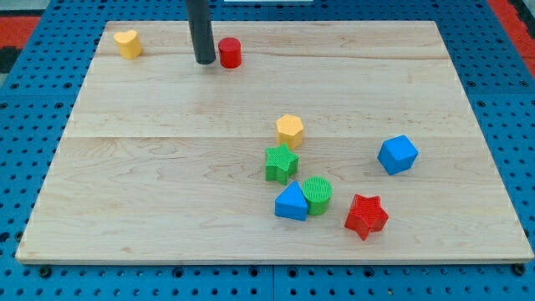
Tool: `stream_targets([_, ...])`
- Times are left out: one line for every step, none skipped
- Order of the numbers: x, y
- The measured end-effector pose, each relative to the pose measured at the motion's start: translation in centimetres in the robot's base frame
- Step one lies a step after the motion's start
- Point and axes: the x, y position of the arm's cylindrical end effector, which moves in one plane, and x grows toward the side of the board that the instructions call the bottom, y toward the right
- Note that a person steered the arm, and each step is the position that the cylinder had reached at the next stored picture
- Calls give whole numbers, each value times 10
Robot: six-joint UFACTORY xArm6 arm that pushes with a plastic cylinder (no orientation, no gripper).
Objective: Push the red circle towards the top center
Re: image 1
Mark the red cylinder block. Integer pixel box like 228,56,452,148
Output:
218,37,242,69

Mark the green star block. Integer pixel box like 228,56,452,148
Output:
264,143,299,185

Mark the yellow hexagon block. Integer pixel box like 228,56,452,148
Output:
275,115,304,150

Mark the light wooden board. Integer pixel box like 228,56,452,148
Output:
16,21,533,265

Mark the blue triangle block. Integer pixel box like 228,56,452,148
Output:
274,181,308,221

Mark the green cylinder block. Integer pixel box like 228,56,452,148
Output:
302,176,333,216

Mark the red star block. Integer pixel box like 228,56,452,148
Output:
344,194,390,241

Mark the blue cube block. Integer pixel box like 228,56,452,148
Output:
377,135,419,176

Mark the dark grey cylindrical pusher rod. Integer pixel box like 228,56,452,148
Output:
185,0,216,65

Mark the yellow heart block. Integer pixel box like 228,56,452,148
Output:
113,30,143,59

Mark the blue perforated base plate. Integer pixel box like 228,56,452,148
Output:
1,0,534,300

